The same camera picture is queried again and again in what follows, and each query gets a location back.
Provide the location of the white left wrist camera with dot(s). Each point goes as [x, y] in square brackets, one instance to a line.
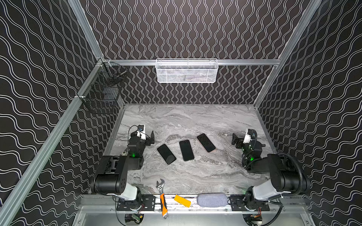
[141, 132]

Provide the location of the orange handled adjustable wrench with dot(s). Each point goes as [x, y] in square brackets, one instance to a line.
[160, 185]

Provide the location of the pink phone case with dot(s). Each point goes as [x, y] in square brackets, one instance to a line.
[212, 151]

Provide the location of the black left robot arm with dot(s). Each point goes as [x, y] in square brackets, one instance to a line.
[111, 176]

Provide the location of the black wire basket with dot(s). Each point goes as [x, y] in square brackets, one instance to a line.
[102, 96]

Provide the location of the left black phone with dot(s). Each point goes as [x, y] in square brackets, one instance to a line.
[166, 154]

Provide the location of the grey fabric pouch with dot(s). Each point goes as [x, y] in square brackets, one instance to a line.
[212, 200]

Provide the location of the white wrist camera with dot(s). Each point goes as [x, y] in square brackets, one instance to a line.
[141, 132]
[248, 136]

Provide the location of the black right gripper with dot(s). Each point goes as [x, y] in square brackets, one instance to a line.
[239, 141]

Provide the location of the white mesh basket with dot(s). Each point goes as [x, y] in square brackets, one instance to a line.
[203, 70]

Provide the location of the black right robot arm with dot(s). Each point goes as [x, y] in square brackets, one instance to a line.
[287, 177]

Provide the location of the black phone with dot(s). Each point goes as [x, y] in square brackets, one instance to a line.
[166, 154]
[186, 150]

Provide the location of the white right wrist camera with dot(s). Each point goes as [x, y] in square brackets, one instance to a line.
[248, 136]

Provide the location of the middle black phone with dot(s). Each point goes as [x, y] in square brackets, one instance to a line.
[186, 150]

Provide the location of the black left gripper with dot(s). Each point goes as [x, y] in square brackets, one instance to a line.
[147, 139]

